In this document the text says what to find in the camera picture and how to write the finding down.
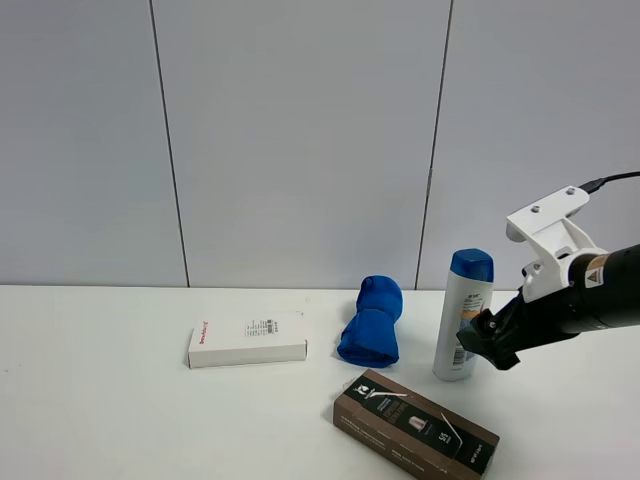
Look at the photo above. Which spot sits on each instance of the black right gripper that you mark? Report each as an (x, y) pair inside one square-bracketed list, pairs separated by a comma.
[(603, 294)]

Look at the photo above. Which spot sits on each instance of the white blue-capped shampoo bottle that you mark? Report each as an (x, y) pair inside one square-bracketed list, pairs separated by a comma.
[(468, 291)]

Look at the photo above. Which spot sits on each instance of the brown coffee capsule box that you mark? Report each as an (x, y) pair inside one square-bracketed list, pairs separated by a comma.
[(420, 436)]

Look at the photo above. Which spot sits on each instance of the rolled blue cloth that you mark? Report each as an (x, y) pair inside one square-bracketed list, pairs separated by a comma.
[(369, 339)]

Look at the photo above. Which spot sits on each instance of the white flat cardboard box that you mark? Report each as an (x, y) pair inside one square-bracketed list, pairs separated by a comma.
[(249, 339)]

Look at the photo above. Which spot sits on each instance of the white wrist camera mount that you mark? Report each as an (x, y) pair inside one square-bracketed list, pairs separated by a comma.
[(557, 241)]

